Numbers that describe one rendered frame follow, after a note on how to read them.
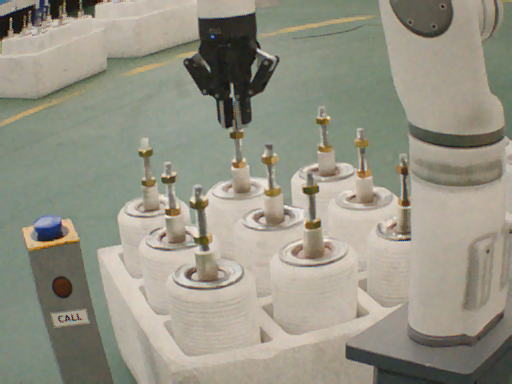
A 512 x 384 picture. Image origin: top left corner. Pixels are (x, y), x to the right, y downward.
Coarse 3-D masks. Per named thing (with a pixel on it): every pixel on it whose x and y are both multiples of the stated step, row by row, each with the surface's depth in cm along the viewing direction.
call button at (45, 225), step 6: (42, 216) 103; (48, 216) 102; (54, 216) 102; (36, 222) 101; (42, 222) 101; (48, 222) 100; (54, 222) 100; (60, 222) 101; (36, 228) 100; (42, 228) 100; (48, 228) 100; (54, 228) 100; (42, 234) 100; (48, 234) 100; (54, 234) 101
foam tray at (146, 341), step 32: (128, 288) 120; (128, 320) 119; (160, 320) 111; (352, 320) 107; (128, 352) 128; (160, 352) 103; (224, 352) 102; (256, 352) 102; (288, 352) 102; (320, 352) 104
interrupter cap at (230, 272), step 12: (192, 264) 108; (228, 264) 107; (240, 264) 106; (180, 276) 105; (192, 276) 105; (228, 276) 104; (240, 276) 104; (192, 288) 102; (204, 288) 101; (216, 288) 102
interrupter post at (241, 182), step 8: (232, 168) 128; (240, 168) 128; (248, 168) 129; (232, 176) 129; (240, 176) 128; (248, 176) 129; (232, 184) 129; (240, 184) 128; (248, 184) 129; (240, 192) 129
